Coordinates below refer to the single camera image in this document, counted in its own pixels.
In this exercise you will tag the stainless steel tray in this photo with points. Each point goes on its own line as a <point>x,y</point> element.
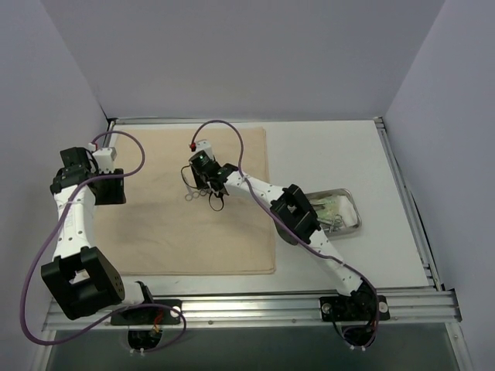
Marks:
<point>338,192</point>

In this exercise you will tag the green glove packet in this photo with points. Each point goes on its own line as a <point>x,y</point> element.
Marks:
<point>326,208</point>

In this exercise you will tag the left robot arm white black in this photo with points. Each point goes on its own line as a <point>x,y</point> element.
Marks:
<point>79,277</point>

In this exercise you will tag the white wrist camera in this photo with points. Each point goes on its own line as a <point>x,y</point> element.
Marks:
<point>202,145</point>
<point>104,157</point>

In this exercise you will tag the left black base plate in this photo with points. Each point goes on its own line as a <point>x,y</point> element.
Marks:
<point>161,312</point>

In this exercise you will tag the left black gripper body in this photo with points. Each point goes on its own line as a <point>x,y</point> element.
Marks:
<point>110,187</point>

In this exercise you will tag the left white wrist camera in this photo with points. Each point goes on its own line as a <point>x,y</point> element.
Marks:
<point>104,157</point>

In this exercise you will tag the steel hemostat forceps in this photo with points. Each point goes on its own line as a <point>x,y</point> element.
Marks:
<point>322,214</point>

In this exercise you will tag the small steel scissors middle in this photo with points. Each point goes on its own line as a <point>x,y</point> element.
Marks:
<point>199,193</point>

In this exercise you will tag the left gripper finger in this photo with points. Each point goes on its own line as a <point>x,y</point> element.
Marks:
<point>117,184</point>
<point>110,199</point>

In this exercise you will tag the beige cloth mat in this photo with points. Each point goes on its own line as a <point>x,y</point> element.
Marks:
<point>158,232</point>

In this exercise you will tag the small steel scissors left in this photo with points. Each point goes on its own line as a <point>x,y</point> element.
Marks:
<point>190,195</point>

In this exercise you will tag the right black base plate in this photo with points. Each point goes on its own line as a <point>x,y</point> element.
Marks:
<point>359,308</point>

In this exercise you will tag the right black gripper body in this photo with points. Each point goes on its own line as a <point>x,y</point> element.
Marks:
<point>209,182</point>

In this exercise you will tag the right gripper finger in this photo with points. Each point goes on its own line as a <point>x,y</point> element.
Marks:
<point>200,182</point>
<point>218,188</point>

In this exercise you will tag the white gauze pad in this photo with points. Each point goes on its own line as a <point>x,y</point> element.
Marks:
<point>346,211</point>

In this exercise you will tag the small steel scissors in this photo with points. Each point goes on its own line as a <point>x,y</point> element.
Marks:
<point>190,195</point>
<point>199,193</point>

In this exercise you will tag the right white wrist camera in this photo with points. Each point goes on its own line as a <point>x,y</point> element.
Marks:
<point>202,145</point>

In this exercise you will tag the long steel scissors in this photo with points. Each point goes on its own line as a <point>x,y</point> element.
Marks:
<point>333,225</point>

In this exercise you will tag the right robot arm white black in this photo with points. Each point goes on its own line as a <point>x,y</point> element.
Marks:
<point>295,220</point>

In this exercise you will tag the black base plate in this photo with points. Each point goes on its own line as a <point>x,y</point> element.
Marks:
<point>161,312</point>
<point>359,308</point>

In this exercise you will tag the aluminium front rail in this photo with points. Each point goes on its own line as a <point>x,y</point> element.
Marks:
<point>416,306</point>

